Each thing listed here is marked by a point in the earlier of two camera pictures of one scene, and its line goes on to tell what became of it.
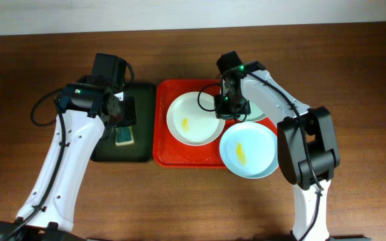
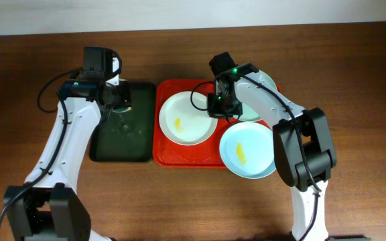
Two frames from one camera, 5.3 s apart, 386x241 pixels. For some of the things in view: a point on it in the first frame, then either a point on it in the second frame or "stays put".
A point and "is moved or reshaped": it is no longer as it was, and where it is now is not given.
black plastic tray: [144, 132] stays put
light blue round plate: [249, 150] stays put
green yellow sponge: [124, 136] is moved or reshaped
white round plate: [191, 119] is moved or reshaped
